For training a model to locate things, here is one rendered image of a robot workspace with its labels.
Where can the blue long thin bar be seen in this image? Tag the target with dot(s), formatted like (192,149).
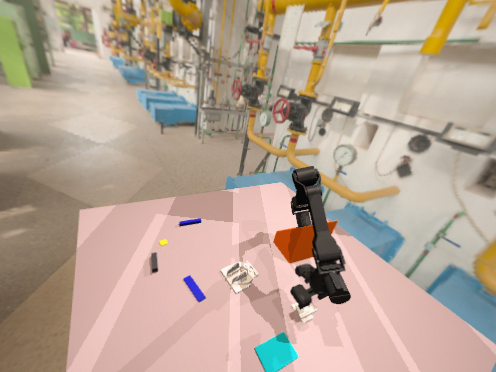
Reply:
(189,222)

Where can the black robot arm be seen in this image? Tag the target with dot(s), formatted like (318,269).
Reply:
(325,248)

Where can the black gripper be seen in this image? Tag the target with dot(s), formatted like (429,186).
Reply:
(304,297)

